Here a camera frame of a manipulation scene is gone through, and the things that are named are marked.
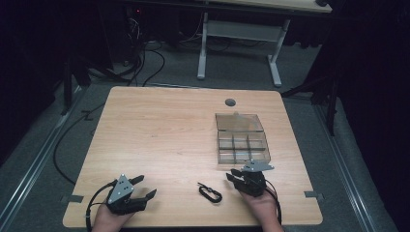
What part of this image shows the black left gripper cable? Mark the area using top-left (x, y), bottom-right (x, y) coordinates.
top-left (84, 179), bottom-right (118, 232)

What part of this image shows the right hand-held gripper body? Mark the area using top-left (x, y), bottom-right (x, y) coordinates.
top-left (237, 159), bottom-right (276, 198)

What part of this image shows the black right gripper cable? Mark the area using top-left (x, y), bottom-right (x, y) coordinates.
top-left (263, 178), bottom-right (283, 226)

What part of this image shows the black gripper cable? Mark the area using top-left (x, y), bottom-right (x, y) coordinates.
top-left (84, 179), bottom-right (118, 232)
top-left (263, 178), bottom-right (283, 226)

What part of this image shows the white-framed wooden desk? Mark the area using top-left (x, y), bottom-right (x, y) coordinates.
top-left (196, 0), bottom-right (334, 89)

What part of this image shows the person's left hand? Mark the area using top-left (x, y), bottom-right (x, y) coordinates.
top-left (91, 202), bottom-right (136, 232)

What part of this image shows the black floor cable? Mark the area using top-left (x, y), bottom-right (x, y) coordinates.
top-left (52, 101), bottom-right (107, 187)

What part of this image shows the bundle of black cables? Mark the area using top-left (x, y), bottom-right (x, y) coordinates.
top-left (86, 15), bottom-right (167, 88)

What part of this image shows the black metal stand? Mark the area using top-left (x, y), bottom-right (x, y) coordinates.
top-left (59, 47), bottom-right (93, 117)
top-left (279, 42), bottom-right (342, 137)

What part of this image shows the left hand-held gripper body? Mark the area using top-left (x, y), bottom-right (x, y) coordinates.
top-left (106, 173), bottom-right (147, 216)

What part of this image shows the grey tape strip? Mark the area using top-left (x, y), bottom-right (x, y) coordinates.
top-left (60, 194), bottom-right (85, 204)
top-left (304, 190), bottom-right (326, 200)

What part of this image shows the metal floor rail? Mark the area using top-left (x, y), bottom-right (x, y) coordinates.
top-left (0, 85), bottom-right (86, 228)
top-left (313, 102), bottom-right (380, 232)

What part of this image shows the clear plastic compartment box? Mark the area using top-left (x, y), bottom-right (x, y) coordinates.
top-left (214, 111), bottom-right (272, 166)

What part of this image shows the black carabiner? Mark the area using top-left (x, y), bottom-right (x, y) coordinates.
top-left (196, 182), bottom-right (223, 204)

